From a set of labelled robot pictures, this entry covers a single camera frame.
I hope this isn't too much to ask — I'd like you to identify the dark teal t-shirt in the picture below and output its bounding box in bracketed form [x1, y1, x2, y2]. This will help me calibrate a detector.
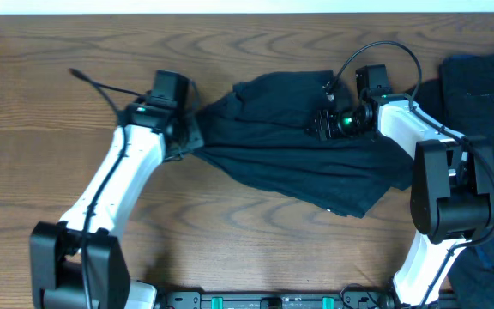
[194, 70, 413, 218]

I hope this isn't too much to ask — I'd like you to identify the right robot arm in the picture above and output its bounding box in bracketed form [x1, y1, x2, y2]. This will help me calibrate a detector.
[305, 94, 494, 308]

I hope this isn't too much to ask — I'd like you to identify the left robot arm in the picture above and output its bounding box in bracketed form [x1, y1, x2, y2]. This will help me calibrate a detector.
[29, 104, 203, 308]

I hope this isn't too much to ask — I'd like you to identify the dark clothes pile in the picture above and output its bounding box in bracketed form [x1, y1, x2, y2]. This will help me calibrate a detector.
[409, 47, 494, 309]

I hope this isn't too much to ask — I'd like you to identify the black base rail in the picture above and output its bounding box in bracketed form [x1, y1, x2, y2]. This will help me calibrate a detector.
[154, 288, 410, 309]

